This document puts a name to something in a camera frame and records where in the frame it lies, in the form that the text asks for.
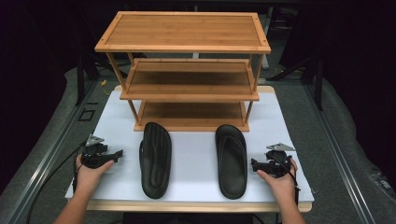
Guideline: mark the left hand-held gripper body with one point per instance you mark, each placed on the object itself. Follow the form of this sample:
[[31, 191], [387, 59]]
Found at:
[[93, 155]]

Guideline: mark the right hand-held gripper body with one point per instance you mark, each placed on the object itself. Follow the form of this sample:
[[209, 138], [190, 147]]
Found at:
[[277, 163]]

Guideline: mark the black slipper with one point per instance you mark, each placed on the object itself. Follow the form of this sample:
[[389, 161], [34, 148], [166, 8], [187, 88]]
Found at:
[[232, 165], [155, 161]]

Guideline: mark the wooden three-tier shoe rack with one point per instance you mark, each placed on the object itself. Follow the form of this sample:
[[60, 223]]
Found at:
[[183, 31]]

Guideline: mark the person's right hand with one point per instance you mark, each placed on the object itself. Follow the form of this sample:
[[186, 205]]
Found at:
[[283, 186]]

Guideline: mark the person's left hand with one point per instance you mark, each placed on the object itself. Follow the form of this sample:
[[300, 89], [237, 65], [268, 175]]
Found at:
[[87, 179]]

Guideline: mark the white table mat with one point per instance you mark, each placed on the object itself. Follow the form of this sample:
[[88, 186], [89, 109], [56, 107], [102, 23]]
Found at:
[[193, 168]]

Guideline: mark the yellow tape scrap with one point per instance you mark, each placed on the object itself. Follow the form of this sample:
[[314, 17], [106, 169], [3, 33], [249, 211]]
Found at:
[[103, 83]]

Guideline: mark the black metal stand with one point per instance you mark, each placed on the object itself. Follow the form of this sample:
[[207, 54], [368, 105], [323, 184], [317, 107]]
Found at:
[[80, 81], [318, 87]]

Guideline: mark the metal floor rail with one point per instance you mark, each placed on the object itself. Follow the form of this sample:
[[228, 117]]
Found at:
[[40, 168], [342, 168]]

